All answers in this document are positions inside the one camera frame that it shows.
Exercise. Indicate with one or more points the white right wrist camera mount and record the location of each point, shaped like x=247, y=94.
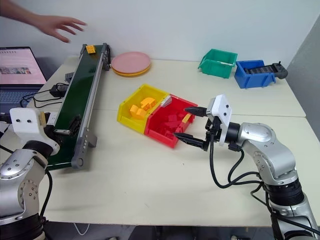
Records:
x=223, y=110

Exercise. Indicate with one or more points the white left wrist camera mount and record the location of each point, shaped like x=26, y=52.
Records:
x=25, y=121

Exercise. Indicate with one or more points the grey white label card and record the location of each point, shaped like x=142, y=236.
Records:
x=166, y=102

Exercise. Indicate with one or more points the small yellow toy block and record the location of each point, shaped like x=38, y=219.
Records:
x=186, y=119

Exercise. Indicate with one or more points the open laptop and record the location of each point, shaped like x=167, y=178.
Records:
x=20, y=67

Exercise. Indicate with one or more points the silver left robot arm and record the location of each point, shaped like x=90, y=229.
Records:
x=17, y=180

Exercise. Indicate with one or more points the black power adapter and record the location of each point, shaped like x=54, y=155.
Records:
x=58, y=90

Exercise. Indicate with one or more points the person's bare hand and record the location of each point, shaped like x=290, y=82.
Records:
x=53, y=25

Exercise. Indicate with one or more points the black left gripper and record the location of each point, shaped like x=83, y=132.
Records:
x=49, y=131

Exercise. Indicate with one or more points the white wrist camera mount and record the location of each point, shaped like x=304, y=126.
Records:
x=25, y=121
x=223, y=110

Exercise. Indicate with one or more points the yellow plate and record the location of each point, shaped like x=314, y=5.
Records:
x=130, y=74

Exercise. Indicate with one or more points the green belt conveyor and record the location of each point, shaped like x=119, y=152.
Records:
x=80, y=95

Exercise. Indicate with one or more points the yellow arch toy block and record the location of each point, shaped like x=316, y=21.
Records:
x=148, y=103

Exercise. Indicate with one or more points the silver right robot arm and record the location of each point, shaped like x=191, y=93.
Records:
x=272, y=155

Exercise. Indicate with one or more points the person's bare forearm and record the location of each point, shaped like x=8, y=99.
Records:
x=15, y=11

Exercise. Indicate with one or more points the yellow chunky toy block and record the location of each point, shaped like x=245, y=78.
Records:
x=137, y=112

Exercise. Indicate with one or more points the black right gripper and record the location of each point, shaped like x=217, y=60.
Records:
x=213, y=131

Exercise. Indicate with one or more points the yellow toy block with studs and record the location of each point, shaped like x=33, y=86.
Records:
x=91, y=49

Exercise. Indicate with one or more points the green storage bin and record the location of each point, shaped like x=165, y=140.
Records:
x=216, y=68

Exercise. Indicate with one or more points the black handheld controller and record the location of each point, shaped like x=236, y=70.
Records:
x=280, y=70

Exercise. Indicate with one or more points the red toy block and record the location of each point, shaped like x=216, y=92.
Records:
x=167, y=128
x=174, y=118

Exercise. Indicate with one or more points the pink plate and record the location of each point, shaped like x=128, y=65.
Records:
x=131, y=62

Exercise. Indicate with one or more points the red storage bin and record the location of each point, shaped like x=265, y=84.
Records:
x=160, y=137

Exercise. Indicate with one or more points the yellow storage bin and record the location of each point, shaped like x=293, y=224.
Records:
x=130, y=122

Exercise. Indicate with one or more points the blue storage bin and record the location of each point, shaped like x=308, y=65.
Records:
x=257, y=80

